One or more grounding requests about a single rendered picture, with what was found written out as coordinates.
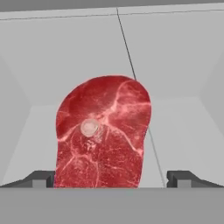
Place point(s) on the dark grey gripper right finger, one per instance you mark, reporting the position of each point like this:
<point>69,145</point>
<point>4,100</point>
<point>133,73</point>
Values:
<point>182,176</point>

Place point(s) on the red raw steak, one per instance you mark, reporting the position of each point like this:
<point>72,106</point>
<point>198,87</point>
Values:
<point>102,131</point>

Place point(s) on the pale grey open container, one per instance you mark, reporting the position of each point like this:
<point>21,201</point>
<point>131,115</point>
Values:
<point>178,137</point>

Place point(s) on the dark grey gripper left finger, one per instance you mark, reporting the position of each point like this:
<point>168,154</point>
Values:
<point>40,176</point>

